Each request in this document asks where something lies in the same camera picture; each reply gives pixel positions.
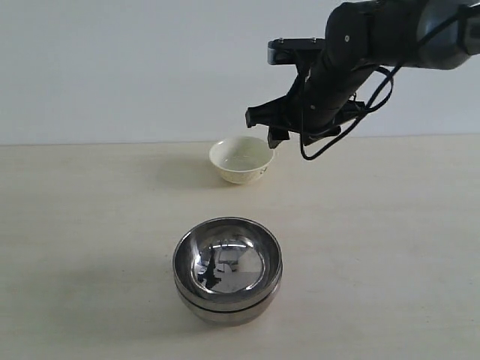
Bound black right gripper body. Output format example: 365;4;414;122
284;74;366;146

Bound cream ceramic bowl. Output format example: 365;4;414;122
208;136;275;185

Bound dimpled steel bowl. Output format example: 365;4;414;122
172;217;283;311

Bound smooth steel bowl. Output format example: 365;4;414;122
176;283;281;327

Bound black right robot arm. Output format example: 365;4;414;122
245;1;479;148

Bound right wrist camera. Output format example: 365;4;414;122
267;37;326;65

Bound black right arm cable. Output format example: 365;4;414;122
298;0;480;161

